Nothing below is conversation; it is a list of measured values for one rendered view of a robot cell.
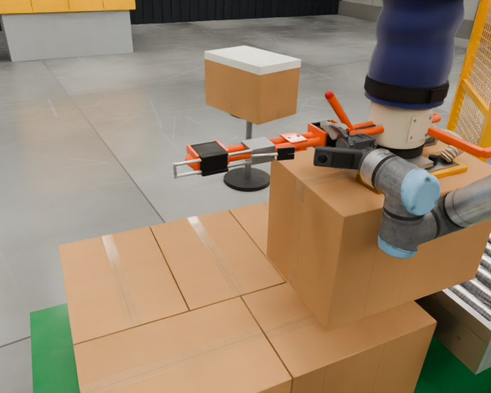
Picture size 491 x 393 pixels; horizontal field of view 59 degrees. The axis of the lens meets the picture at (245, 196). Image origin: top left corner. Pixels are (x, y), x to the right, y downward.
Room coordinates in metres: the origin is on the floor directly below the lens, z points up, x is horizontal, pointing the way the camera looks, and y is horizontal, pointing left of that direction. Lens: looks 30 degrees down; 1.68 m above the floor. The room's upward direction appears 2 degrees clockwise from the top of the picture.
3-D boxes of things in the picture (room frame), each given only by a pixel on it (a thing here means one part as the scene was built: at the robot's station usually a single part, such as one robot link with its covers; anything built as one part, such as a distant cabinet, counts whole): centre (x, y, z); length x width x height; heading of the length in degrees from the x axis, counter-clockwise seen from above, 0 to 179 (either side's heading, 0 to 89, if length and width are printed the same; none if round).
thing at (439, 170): (1.15, -0.49, 1.14); 0.34 x 0.10 x 0.05; 116
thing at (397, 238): (0.85, -0.37, 1.13); 0.12 x 0.09 x 0.12; 117
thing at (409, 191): (0.85, -0.35, 1.24); 0.12 x 0.09 x 0.10; 26
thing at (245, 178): (3.24, -0.01, 0.31); 0.40 x 0.40 x 0.62
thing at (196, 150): (0.98, 0.10, 1.24); 0.08 x 0.07 x 0.05; 116
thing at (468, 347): (1.36, -0.69, 0.48); 0.70 x 0.03 x 0.15; 26
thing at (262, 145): (1.03, -0.03, 1.23); 0.07 x 0.07 x 0.04; 26
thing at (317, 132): (1.13, -0.22, 1.24); 0.10 x 0.08 x 0.06; 26
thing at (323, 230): (1.22, -0.44, 0.92); 0.60 x 0.40 x 0.40; 115
